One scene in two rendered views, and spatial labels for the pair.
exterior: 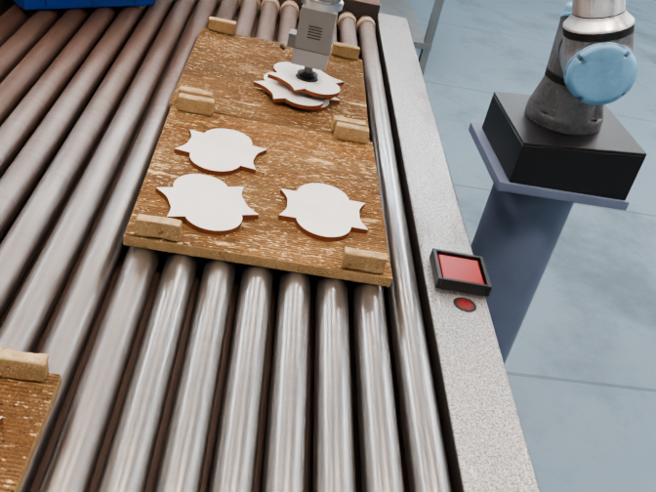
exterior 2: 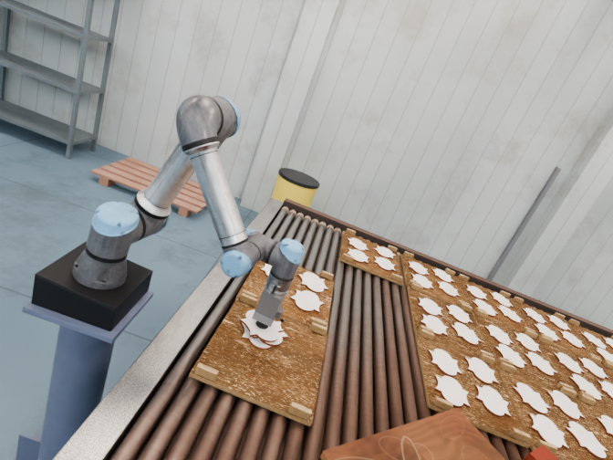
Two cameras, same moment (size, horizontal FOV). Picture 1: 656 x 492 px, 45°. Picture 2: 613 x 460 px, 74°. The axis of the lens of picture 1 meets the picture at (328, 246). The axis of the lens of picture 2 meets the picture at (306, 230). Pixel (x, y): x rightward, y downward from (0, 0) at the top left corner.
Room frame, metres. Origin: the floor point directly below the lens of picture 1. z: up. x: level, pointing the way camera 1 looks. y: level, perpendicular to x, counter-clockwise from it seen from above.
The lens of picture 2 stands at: (2.50, 0.28, 1.76)
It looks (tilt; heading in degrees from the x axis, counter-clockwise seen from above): 21 degrees down; 188
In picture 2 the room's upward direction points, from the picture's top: 22 degrees clockwise
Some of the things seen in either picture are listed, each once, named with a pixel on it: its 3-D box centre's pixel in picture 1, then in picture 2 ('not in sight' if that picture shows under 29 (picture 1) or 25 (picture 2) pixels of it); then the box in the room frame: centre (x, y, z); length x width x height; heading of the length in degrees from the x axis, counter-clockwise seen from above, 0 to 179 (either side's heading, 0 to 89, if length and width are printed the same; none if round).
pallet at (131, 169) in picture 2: not in sight; (160, 186); (-1.19, -1.86, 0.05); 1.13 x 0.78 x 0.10; 97
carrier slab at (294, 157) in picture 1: (267, 185); (290, 288); (1.06, 0.11, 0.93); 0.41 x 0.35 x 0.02; 8
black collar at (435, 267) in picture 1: (460, 271); not in sight; (0.95, -0.19, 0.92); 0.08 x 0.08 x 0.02; 8
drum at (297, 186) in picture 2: not in sight; (288, 207); (-1.44, -0.54, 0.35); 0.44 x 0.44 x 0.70
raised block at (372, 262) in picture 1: (364, 261); not in sight; (0.88, -0.05, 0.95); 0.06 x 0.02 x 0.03; 98
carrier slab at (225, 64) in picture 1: (277, 81); (268, 352); (1.47, 0.17, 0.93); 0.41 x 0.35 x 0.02; 7
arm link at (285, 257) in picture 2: not in sight; (286, 258); (1.41, 0.11, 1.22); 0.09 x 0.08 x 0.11; 89
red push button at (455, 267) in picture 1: (459, 272); not in sight; (0.95, -0.19, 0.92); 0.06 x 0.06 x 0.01; 8
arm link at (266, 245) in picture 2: not in sight; (255, 246); (1.43, 0.01, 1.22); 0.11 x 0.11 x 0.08; 89
